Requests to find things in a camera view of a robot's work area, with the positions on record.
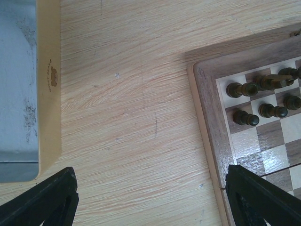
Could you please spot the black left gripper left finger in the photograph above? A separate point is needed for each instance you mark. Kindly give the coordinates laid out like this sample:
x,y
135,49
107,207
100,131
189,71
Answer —
x,y
52,202

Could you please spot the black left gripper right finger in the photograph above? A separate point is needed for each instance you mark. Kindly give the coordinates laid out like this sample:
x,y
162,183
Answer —
x,y
255,202

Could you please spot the dark rook back row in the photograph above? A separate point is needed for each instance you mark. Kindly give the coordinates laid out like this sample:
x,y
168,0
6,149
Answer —
x,y
236,89

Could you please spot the dark pawn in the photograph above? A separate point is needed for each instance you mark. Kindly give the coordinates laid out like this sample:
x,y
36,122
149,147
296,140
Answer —
x,y
292,102
241,117
268,111

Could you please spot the dark knight back row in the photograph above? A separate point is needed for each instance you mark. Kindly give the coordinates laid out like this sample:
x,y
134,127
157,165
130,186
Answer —
x,y
273,81

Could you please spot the wooden chess board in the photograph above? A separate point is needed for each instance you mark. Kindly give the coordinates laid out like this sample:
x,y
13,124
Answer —
x,y
271,149

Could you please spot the dark bishop back row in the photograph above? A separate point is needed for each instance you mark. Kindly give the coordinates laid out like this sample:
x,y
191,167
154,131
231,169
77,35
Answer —
x,y
294,72

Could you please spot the silver interior yellow tin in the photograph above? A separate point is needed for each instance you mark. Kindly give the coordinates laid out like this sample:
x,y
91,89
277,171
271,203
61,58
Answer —
x,y
30,88

